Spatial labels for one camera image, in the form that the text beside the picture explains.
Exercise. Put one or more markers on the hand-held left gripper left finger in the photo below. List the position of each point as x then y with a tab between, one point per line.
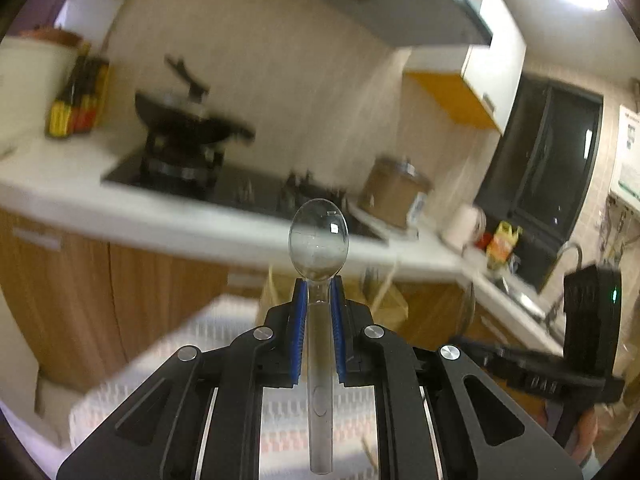
299	330

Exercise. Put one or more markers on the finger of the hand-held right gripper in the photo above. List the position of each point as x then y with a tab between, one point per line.
525	367

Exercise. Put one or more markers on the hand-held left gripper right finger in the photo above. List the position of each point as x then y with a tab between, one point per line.
339	330

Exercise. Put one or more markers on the tan slotted utensil basket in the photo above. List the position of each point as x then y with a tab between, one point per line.
395	305

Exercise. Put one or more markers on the clear plastic spoon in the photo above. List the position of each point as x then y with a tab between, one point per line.
317	240

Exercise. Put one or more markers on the person's right forearm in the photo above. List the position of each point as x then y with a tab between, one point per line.
587	435

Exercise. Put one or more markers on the steel sink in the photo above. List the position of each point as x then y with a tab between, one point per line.
520	295

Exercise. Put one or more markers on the chrome faucet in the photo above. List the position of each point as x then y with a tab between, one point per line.
570	260

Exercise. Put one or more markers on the yellow oil bottle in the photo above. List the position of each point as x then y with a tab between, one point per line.
502	245

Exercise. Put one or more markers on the red container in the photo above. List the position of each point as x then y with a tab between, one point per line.
482	242

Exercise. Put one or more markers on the striped woven tablecloth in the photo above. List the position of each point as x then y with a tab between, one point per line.
165	360

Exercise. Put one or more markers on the brown rice cooker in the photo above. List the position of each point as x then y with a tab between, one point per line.
395	192

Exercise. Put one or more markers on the black gas stove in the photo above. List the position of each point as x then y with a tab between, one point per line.
240	190

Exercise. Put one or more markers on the white electric kettle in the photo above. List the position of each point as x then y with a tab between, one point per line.
462	227

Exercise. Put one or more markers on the dark kitchen window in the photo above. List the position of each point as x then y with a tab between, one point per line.
545	170

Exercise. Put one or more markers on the white water heater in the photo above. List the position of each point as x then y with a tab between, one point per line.
627	160

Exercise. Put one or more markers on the wooden base cabinets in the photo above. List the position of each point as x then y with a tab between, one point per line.
100	290

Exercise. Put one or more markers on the black wok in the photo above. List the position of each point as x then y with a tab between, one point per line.
190	120

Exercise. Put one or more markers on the white kitchen countertop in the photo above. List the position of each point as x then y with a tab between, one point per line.
75	185

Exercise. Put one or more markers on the red label sauce bottle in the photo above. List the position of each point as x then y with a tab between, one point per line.
99	95

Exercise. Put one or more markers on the dark sauce bottle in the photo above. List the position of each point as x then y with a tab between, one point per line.
82	100

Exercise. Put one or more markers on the grey range hood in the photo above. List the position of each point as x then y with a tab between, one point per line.
400	10

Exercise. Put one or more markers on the white yellow wall cabinet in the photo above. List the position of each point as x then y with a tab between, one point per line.
485	60

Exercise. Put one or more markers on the wall pass-through opening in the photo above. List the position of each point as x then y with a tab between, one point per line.
37	15

